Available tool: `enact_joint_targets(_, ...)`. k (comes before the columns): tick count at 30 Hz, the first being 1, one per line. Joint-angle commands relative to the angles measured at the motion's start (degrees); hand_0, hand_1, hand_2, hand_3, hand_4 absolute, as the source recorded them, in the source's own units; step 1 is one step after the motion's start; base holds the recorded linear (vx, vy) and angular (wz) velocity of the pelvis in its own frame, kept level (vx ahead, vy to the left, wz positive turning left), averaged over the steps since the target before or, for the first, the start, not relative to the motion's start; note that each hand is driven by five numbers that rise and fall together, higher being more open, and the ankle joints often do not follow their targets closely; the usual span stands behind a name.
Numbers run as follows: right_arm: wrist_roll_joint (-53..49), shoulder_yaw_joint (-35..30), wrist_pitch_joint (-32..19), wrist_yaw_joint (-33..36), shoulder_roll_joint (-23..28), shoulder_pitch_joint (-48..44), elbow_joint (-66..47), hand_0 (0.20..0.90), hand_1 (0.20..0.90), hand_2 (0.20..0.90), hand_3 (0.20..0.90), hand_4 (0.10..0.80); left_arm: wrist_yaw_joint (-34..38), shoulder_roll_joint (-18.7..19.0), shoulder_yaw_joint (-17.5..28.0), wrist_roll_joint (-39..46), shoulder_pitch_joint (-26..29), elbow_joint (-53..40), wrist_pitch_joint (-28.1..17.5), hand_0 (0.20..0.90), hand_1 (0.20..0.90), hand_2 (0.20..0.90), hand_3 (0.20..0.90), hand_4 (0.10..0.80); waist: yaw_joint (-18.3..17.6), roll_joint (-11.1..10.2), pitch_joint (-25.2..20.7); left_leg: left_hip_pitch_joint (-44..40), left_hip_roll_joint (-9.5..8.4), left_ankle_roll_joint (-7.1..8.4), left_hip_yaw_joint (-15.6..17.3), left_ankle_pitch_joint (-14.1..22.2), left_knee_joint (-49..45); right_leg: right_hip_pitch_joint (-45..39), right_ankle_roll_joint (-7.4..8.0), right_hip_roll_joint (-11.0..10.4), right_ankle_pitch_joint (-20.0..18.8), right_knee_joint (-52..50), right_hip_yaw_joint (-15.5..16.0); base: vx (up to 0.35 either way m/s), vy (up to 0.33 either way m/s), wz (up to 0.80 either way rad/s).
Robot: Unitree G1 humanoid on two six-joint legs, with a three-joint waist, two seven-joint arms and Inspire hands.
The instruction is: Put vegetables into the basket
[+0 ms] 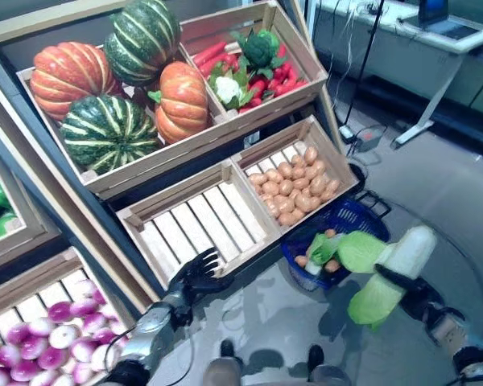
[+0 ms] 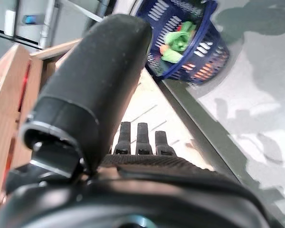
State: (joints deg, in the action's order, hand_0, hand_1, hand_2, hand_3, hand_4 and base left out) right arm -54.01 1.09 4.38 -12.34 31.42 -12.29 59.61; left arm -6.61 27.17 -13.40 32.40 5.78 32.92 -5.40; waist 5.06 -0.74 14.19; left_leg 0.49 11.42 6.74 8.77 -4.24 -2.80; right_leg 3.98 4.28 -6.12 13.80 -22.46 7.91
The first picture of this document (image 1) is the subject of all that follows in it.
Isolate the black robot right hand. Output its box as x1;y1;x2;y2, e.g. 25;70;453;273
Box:
374;263;448;322

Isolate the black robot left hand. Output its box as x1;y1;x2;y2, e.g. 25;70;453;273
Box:
167;247;237;306

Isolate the large napa cabbage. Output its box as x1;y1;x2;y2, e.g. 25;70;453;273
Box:
347;224;439;329
336;230;389;275

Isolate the blue plastic shopping basket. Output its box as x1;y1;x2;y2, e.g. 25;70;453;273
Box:
280;188;391;291

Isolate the slatted wooden cabbage crate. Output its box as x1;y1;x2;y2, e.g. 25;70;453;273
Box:
115;158;283;290

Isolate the purple white onion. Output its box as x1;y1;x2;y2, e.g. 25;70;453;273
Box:
74;279;100;298
47;301;73;323
6;322;31;347
27;317;52;338
47;324;80;350
69;298;97;318

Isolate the silver robot right leg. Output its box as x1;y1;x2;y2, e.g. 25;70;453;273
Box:
305;343;351;386

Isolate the wide wooden pumpkin crate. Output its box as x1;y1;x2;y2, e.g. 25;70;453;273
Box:
15;38;230;198

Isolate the wooden potato crate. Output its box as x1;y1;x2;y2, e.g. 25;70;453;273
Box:
229;114;361;236

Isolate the white standing desk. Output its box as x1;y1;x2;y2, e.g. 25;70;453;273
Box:
392;15;483;146

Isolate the green striped pumpkin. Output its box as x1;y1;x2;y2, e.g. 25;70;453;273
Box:
59;94;161;176
103;0;183;88

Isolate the grey box with red button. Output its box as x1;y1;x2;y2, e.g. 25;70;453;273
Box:
352;127;383;153

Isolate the small orange pumpkin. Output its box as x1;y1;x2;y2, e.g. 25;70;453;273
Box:
147;60;209;145

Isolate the wooden produce display shelf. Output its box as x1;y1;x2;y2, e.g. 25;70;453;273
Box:
0;132;146;386
0;0;347;318

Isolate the slatted wooden onion crate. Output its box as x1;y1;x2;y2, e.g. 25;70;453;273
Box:
0;247;134;386

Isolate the wooden pepper crate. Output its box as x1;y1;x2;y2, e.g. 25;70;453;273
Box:
0;148;49;262

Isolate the white cauliflower with leaves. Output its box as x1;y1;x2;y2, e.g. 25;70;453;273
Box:
207;60;255;112

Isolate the red carrot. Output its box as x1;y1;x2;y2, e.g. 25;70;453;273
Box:
199;54;238;80
192;41;229;68
273;79;309;97

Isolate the green broccoli head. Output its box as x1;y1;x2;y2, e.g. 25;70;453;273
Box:
231;28;287;80

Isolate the large orange pumpkin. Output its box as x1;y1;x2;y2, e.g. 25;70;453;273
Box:
29;41;120;121

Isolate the black tripod stand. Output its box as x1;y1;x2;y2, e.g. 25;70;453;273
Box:
340;0;387;128

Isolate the wooden carrot crate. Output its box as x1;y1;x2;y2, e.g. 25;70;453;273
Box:
179;0;329;121

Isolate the open laptop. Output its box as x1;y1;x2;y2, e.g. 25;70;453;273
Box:
400;0;482;41

